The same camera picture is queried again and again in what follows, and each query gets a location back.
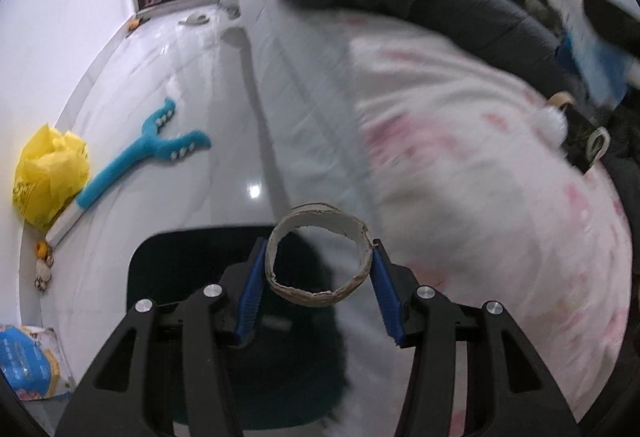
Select pink printed white blanket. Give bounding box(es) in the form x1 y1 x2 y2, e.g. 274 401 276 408
345 9 633 437

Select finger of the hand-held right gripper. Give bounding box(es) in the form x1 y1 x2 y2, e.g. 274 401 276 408
583 0 640 64

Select white pompom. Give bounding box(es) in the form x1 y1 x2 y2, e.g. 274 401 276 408
537 109 566 144

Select blue plush toy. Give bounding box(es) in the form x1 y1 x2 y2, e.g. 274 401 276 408
44 97 213 248

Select light grey mattress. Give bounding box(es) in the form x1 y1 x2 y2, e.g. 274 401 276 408
218 0 396 268

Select black strap with metal rings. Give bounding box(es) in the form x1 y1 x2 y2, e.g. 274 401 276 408
545 92 612 174

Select dark teal trash bin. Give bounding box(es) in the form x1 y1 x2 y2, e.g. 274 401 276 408
126 225 351 430

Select small beige toy figures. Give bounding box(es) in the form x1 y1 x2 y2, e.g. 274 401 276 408
33 259 55 291

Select cardboard tape ring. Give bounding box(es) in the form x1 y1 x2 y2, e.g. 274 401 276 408
265 203 375 309

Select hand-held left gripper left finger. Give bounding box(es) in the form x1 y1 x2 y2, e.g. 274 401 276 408
54 237 269 437

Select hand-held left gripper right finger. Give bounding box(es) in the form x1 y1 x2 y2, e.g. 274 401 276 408
370 239 583 437

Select yellow plastic bag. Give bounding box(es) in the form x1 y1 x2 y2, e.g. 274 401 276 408
13 124 92 230

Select blue printed feed bag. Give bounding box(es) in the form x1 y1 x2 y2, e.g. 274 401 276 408
0 324 63 401

